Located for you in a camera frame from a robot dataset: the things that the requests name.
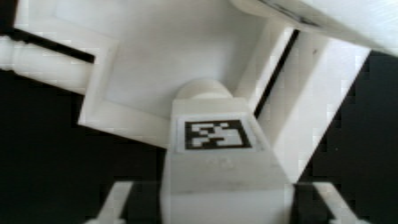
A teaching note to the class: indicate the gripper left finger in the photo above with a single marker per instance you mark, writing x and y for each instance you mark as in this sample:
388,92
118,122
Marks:
111,211

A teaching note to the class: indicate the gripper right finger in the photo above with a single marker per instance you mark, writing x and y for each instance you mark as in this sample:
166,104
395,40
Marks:
346,216

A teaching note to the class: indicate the white chair leg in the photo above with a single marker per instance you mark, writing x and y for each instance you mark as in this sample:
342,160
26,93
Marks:
225,184
45,65

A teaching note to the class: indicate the white chair seat part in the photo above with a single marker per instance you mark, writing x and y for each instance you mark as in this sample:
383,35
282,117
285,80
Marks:
164,42

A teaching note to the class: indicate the white U-shaped obstacle frame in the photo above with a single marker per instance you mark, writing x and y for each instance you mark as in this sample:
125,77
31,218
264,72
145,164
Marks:
347,27

